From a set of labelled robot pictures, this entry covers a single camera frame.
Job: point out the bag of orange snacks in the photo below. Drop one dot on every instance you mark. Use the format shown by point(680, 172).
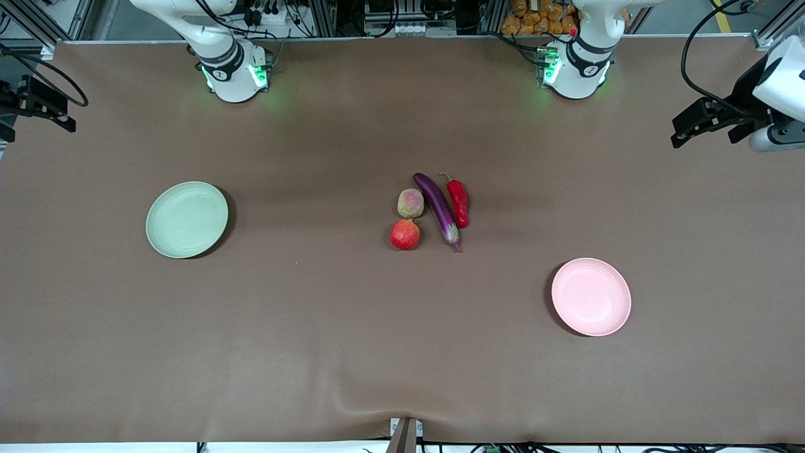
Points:
point(534, 19)

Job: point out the purple eggplant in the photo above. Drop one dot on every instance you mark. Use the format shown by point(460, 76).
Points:
point(438, 211)

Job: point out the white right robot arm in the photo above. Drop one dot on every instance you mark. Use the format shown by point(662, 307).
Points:
point(226, 63)

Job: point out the pink round plate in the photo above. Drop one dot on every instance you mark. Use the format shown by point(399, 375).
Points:
point(591, 297)

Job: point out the brown table cloth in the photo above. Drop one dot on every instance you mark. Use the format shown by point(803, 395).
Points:
point(402, 346)

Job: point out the white power strip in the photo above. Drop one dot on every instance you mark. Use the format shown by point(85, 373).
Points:
point(267, 14)

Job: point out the pink yellow peach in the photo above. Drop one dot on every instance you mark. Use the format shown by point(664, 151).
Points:
point(410, 203)

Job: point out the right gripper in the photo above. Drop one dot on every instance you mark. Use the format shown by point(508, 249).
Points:
point(25, 100)

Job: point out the green round plate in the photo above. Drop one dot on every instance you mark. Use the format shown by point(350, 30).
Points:
point(187, 219)

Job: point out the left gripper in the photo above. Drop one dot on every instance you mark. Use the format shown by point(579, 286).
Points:
point(744, 89)

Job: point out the red pomegranate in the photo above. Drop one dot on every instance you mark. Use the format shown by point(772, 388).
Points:
point(405, 234)

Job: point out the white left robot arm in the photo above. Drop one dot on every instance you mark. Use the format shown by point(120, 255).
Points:
point(582, 63)

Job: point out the metal table bracket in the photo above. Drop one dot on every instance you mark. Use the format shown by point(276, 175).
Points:
point(404, 435)

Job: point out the red chili pepper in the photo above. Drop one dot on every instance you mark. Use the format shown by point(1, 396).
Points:
point(460, 201)

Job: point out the aluminium frame profile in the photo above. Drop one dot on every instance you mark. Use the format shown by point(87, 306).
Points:
point(773, 31)
point(28, 22)

